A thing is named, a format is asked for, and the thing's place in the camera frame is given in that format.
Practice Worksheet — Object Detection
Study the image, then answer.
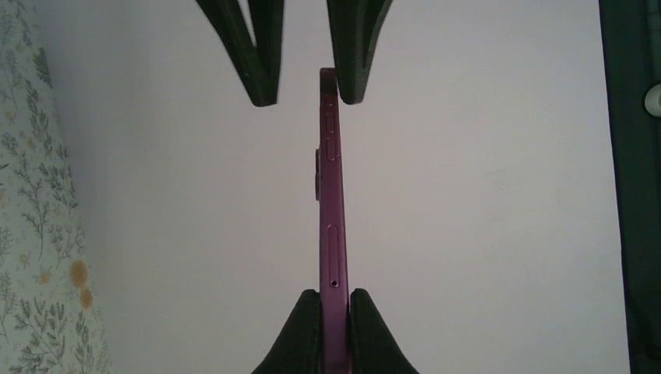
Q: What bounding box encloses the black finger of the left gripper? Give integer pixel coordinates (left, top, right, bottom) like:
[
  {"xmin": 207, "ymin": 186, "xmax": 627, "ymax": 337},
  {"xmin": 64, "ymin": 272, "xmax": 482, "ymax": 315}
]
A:
[{"xmin": 197, "ymin": 0, "xmax": 285, "ymax": 108}]

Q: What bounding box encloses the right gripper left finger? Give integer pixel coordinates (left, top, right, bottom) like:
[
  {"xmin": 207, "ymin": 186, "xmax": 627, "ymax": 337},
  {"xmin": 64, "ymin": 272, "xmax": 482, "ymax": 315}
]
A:
[{"xmin": 253, "ymin": 289, "xmax": 322, "ymax": 374}]

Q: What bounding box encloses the floral patterned table mat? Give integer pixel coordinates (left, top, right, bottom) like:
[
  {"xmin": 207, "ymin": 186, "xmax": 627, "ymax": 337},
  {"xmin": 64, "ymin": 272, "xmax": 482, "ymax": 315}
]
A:
[{"xmin": 1, "ymin": 1, "xmax": 112, "ymax": 373}]

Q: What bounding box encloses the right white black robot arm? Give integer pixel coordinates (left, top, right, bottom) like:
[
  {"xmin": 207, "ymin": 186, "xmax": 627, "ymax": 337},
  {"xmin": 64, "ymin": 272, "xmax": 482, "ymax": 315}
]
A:
[{"xmin": 251, "ymin": 1, "xmax": 660, "ymax": 373}]

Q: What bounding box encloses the black phone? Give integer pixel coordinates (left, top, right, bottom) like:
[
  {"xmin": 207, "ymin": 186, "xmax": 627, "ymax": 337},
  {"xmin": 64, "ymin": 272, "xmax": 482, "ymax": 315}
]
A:
[{"xmin": 315, "ymin": 68, "xmax": 352, "ymax": 373}]

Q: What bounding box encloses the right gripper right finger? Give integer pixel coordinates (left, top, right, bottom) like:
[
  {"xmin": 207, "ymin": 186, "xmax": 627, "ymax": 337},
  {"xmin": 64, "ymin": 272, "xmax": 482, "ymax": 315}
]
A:
[{"xmin": 349, "ymin": 288, "xmax": 418, "ymax": 374}]

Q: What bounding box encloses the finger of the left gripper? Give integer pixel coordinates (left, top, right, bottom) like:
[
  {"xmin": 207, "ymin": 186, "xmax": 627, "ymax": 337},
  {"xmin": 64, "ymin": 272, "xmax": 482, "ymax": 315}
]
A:
[{"xmin": 327, "ymin": 0, "xmax": 392, "ymax": 104}]

